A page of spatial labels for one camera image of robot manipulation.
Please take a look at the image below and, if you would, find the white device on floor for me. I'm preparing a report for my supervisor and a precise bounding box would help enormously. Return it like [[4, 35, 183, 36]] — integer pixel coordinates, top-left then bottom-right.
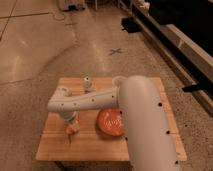
[[57, 0, 85, 11]]

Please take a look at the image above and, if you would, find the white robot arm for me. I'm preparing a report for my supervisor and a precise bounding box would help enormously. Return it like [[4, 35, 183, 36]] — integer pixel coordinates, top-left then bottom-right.
[[47, 75, 182, 171]]

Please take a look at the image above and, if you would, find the long bench rail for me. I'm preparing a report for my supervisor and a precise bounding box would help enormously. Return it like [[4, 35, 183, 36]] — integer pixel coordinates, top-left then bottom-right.
[[118, 0, 213, 116]]

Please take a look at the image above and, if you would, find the black box on floor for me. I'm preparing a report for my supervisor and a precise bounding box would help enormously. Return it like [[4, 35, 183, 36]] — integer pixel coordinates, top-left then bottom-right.
[[121, 17, 141, 33]]

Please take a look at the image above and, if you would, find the small white bottle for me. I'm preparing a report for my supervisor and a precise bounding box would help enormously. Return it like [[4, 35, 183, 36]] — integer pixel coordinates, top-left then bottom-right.
[[83, 77, 93, 93]]

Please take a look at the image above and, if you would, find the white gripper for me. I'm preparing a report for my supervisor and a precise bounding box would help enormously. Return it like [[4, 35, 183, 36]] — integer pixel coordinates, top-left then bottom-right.
[[60, 111, 79, 131]]

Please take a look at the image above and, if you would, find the white ceramic cup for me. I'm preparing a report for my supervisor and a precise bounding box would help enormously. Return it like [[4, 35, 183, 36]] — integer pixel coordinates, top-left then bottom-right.
[[112, 76, 125, 87]]

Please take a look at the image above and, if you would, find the orange plate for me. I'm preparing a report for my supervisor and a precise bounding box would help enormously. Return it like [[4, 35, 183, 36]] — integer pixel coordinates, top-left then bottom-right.
[[96, 109, 124, 137]]

